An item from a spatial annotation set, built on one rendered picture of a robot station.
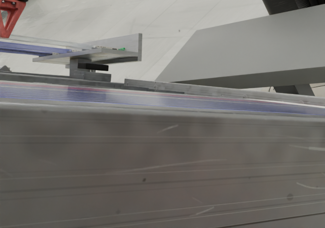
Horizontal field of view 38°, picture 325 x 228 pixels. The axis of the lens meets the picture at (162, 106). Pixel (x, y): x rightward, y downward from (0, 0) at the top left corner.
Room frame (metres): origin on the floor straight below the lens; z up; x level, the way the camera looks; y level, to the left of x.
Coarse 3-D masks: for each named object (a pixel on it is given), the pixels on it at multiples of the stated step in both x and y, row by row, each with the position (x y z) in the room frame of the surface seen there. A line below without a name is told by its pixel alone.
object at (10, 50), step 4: (0, 48) 1.17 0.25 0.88; (4, 48) 1.18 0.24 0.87; (8, 48) 1.18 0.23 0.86; (12, 48) 1.18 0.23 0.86; (4, 52) 1.19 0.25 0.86; (8, 52) 1.18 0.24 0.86; (12, 52) 1.18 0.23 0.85; (16, 52) 1.19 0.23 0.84; (20, 52) 1.19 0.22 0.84; (24, 52) 1.19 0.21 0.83; (28, 52) 1.20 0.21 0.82; (32, 52) 1.20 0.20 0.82; (36, 52) 1.21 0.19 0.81; (40, 52) 1.21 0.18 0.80; (44, 52) 1.22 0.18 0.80; (48, 52) 1.22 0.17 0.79
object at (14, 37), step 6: (0, 36) 0.96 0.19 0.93; (12, 36) 0.97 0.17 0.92; (18, 36) 0.98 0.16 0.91; (24, 36) 0.98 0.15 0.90; (30, 36) 0.99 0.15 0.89; (30, 42) 0.99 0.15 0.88; (36, 42) 0.99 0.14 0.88; (42, 42) 0.99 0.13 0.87; (48, 42) 1.00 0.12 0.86; (54, 42) 1.01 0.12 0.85; (60, 42) 1.01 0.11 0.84; (66, 42) 1.02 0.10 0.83; (72, 42) 1.02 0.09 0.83; (78, 48) 1.04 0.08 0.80; (84, 48) 1.03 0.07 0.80; (90, 48) 1.04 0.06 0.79
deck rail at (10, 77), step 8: (8, 80) 0.82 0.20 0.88; (16, 80) 0.83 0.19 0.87; (24, 80) 0.83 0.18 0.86; (32, 80) 0.84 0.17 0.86; (40, 80) 0.84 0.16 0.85; (48, 80) 0.85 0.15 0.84; (56, 80) 0.85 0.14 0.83; (64, 80) 0.86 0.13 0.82; (72, 80) 0.86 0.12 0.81; (80, 80) 0.87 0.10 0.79; (88, 80) 0.87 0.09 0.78
